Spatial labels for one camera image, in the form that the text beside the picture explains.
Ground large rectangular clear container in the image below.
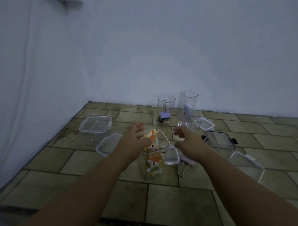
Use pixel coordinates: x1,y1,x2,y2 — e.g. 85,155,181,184
202,136,236,161

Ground round clear jar with clips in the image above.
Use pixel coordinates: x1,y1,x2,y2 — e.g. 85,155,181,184
157,94,176,127

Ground medium clear container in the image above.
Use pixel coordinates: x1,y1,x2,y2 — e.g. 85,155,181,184
229,151,265,183

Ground small square clear container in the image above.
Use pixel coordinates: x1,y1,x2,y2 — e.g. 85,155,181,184
178,109,203,130

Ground person's right forearm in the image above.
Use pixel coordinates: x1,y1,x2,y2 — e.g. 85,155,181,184
195,149,298,226

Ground large clear container two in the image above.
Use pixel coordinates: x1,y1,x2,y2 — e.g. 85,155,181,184
95,132,124,157

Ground person's left hand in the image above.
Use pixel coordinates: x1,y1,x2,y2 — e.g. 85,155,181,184
119,122,153,163

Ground wide square clear container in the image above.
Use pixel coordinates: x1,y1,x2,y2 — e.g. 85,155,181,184
80,121,112,146
97,139,121,159

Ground person's left forearm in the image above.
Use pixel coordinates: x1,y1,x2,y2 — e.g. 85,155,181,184
25,149,135,226

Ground person's right hand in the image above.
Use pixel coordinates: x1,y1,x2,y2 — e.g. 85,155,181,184
172,125,210,163

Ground black-rimmed clear lid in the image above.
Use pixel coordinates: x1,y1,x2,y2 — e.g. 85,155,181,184
205,130,239,150

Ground yellow snack packet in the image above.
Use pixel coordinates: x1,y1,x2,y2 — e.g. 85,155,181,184
139,129,160,140

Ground pink binder clip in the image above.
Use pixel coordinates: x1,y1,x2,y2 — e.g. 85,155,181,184
178,154,196,178

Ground purple binder clip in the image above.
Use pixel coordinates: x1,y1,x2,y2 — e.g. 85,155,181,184
160,100,171,120

